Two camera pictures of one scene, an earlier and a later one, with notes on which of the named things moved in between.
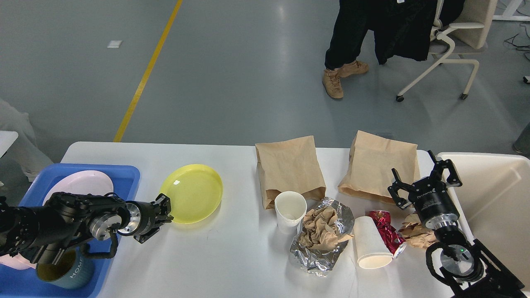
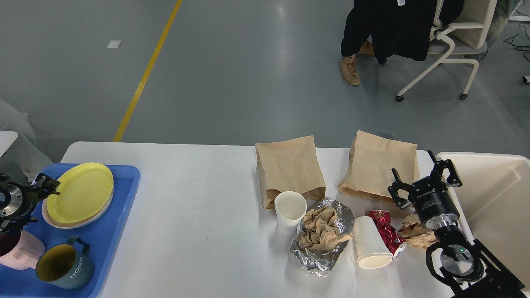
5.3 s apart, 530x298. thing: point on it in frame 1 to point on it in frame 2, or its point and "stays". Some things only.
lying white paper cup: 372,251 stays
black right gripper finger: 401,203 stays
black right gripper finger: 454,180 stays
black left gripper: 141,217 to 16,201
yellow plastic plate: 195,191 to 84,191
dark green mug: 73,270 stays
